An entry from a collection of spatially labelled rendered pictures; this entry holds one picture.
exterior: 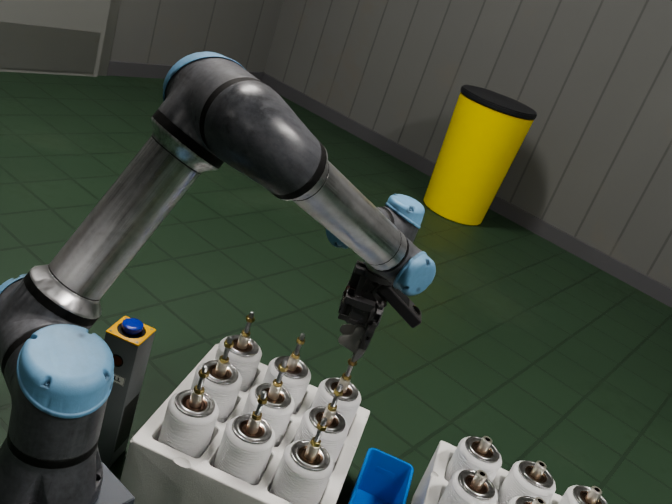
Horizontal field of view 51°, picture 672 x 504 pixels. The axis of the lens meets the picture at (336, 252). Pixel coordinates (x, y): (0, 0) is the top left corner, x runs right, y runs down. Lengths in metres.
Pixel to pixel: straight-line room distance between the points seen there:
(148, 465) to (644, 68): 3.03
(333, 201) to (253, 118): 0.17
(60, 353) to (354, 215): 0.44
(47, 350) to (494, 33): 3.40
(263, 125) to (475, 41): 3.25
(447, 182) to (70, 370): 2.79
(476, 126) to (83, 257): 2.64
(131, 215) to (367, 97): 3.52
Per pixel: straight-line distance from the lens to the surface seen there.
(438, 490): 1.51
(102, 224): 1.01
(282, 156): 0.89
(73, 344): 0.98
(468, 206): 3.55
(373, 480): 1.67
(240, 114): 0.89
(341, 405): 1.49
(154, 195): 0.99
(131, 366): 1.40
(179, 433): 1.35
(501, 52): 4.01
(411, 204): 1.31
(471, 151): 3.46
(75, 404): 0.94
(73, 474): 1.03
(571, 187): 3.86
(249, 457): 1.32
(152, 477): 1.40
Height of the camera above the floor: 1.10
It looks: 24 degrees down
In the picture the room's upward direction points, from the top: 20 degrees clockwise
